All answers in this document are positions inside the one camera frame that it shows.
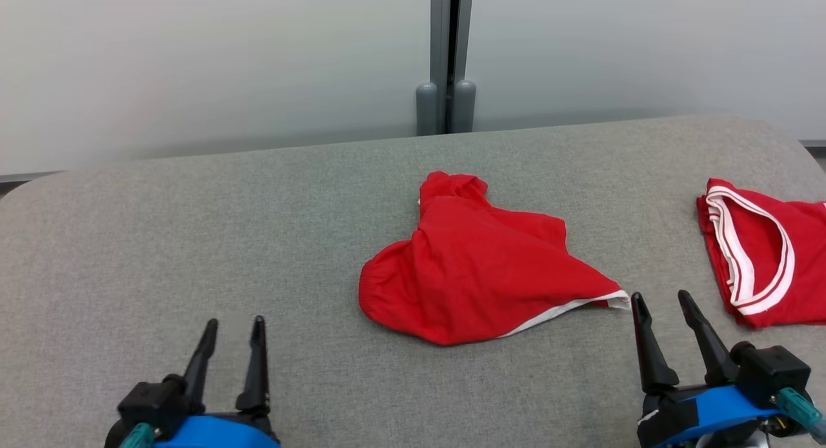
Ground red T-shirt white sleeves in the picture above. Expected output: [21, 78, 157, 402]
[696, 178, 826, 329]

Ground teal right camera connector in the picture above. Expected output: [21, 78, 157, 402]
[776, 388, 826, 427]

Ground grey cylindrical post foot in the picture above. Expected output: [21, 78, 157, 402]
[452, 79, 477, 134]
[416, 81, 439, 137]

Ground teal camera connector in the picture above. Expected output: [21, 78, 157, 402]
[776, 388, 826, 427]
[118, 423, 157, 448]

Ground teal left camera connector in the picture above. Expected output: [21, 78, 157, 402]
[118, 423, 157, 448]

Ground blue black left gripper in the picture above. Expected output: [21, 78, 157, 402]
[155, 316, 281, 448]

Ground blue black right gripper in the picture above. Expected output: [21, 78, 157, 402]
[631, 290, 785, 448]

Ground grey metal partition post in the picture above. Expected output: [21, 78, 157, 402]
[430, 0, 474, 136]

